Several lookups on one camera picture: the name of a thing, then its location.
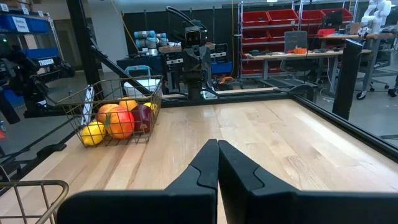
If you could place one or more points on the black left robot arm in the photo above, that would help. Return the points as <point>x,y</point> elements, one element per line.
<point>194,90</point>

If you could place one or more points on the blue crate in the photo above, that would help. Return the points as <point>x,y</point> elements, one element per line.
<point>221,68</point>

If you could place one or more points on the wooden desk metal legs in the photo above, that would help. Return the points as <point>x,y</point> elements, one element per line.
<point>373,37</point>

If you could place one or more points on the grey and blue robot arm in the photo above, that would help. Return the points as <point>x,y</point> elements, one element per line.
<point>147,39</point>

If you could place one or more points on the orange tomato green stem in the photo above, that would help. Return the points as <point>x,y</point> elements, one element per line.
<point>120,123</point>

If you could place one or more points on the orange black floor tool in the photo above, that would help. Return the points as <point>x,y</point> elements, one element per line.
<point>226,80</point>

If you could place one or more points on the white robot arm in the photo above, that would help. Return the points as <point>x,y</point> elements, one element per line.
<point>376,14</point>

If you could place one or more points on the black Trossen labelled robot station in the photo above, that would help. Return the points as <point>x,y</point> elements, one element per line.
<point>28,81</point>

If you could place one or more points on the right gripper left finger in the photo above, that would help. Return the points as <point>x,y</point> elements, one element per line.
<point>202,174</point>

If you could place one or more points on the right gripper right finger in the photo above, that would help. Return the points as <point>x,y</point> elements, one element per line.
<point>239,186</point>

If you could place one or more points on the black office chair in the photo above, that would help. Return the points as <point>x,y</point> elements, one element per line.
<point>381,71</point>

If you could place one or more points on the white and blue box device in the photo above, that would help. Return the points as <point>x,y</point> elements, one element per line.
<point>138,71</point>

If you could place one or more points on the blue storage bin white label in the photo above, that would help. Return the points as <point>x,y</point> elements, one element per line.
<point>18,23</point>

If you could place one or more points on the yellow lemon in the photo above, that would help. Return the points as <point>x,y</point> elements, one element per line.
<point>93,133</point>
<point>150,105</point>

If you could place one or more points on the grey chair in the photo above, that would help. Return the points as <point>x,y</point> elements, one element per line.
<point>295,40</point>

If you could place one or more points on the orange fruit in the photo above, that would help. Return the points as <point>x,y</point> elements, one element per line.
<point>128,103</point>

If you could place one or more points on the white sheet on frame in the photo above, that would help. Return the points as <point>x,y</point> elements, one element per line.
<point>88,105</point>

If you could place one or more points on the small red box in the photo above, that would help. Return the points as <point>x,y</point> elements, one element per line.
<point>326,32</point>

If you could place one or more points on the wooden workbench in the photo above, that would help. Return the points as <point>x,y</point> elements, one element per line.
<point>295,56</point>

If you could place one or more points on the red plastic bin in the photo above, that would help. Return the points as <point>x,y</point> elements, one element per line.
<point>345,14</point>
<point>312,16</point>
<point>255,36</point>
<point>255,18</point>
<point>283,16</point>
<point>253,67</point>
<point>276,34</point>

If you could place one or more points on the metal shelf rack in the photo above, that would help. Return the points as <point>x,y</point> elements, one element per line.
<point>240,37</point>

